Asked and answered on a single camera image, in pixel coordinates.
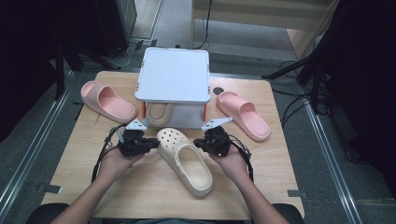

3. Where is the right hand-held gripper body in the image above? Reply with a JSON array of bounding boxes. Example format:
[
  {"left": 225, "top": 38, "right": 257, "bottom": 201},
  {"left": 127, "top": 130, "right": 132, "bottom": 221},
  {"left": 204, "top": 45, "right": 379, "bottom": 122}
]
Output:
[{"left": 201, "top": 116, "right": 233, "bottom": 157}]

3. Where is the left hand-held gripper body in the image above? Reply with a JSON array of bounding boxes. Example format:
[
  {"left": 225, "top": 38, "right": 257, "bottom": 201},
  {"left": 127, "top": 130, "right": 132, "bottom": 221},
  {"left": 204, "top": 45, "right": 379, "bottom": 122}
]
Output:
[{"left": 116, "top": 118, "right": 149, "bottom": 158}]

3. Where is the beige clog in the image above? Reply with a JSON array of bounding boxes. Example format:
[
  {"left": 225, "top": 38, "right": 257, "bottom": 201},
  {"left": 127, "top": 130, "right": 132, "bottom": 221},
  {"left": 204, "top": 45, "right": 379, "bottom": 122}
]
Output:
[
  {"left": 155, "top": 127, "right": 215, "bottom": 198},
  {"left": 145, "top": 102, "right": 176, "bottom": 129}
]

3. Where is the pink slipper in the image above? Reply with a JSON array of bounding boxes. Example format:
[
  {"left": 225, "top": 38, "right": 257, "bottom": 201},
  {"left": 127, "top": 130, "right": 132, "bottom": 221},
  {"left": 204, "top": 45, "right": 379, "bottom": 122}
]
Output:
[
  {"left": 216, "top": 91, "right": 272, "bottom": 143},
  {"left": 80, "top": 80, "right": 138, "bottom": 124}
]

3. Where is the white shoe rack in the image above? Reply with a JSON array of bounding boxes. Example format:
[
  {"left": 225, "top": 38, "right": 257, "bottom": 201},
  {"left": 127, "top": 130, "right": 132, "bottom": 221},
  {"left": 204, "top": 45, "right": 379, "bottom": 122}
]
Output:
[{"left": 134, "top": 47, "right": 212, "bottom": 131}]

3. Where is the person's right hand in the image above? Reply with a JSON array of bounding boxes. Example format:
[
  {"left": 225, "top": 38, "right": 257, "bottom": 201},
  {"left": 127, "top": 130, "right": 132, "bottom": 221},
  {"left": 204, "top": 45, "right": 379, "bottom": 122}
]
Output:
[{"left": 207, "top": 145, "right": 250, "bottom": 185}]

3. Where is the person's left hand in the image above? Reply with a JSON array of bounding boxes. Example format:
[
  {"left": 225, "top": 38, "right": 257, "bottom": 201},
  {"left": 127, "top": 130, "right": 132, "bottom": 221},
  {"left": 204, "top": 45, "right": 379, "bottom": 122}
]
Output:
[{"left": 97, "top": 145, "right": 147, "bottom": 185}]

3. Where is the grey tape strip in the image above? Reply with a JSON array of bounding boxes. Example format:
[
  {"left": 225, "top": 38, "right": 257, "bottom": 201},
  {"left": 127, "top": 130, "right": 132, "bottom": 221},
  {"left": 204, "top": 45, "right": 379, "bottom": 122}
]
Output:
[
  {"left": 36, "top": 183, "right": 64, "bottom": 194},
  {"left": 286, "top": 189, "right": 310, "bottom": 201}
]

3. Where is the person's right leg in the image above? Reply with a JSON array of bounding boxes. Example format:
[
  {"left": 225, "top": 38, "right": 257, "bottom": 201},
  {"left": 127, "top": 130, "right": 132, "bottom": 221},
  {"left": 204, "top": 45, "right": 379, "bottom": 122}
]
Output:
[{"left": 271, "top": 203, "right": 306, "bottom": 224}]

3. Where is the person's leg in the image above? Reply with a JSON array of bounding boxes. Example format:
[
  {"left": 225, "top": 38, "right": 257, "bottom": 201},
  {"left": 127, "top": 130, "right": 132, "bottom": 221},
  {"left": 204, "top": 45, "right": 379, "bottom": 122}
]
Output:
[
  {"left": 271, "top": 203, "right": 306, "bottom": 224},
  {"left": 25, "top": 203, "right": 71, "bottom": 224}
]

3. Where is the black metal stand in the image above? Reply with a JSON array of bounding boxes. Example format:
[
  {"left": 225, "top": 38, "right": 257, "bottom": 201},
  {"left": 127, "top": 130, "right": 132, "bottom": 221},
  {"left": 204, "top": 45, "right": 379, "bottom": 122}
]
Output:
[
  {"left": 261, "top": 54, "right": 331, "bottom": 115},
  {"left": 53, "top": 38, "right": 123, "bottom": 101}
]

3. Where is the person's left leg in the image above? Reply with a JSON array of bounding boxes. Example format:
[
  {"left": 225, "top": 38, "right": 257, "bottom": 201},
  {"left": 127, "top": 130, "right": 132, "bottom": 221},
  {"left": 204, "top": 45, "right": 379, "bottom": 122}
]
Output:
[{"left": 25, "top": 203, "right": 71, "bottom": 224}]

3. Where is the dark cabinet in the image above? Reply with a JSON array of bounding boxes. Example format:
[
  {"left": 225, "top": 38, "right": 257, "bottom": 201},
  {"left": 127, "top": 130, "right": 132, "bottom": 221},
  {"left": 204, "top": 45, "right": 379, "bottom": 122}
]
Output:
[{"left": 92, "top": 0, "right": 138, "bottom": 58}]

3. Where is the light wooden furniture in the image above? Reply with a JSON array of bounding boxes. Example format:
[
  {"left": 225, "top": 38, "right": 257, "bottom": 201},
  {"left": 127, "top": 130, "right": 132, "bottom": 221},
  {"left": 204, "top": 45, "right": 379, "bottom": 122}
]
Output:
[{"left": 190, "top": 0, "right": 341, "bottom": 61}]

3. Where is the right hand-held gripper cable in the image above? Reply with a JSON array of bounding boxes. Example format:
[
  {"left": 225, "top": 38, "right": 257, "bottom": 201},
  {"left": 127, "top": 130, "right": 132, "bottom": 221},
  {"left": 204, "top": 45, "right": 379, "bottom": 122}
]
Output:
[{"left": 226, "top": 133, "right": 255, "bottom": 184}]

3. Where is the bundle of black floor cables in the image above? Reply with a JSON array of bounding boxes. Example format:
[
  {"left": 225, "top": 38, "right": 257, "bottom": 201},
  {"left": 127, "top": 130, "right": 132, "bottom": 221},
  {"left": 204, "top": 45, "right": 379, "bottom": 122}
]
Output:
[{"left": 270, "top": 60, "right": 314, "bottom": 129}]

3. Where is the white floor cable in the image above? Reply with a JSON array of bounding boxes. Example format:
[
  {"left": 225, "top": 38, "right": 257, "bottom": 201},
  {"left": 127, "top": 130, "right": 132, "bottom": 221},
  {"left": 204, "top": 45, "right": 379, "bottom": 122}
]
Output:
[{"left": 106, "top": 43, "right": 138, "bottom": 68}]

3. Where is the metal floor rail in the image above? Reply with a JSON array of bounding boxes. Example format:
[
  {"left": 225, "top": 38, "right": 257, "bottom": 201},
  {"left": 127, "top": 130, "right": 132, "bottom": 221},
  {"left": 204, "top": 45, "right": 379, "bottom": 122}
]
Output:
[
  {"left": 302, "top": 98, "right": 364, "bottom": 224},
  {"left": 0, "top": 70, "right": 75, "bottom": 214}
]

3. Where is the black floor cable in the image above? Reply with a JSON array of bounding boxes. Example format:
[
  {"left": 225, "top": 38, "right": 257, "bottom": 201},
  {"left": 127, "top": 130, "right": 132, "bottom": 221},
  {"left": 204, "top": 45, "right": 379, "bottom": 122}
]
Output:
[{"left": 191, "top": 0, "right": 214, "bottom": 50}]

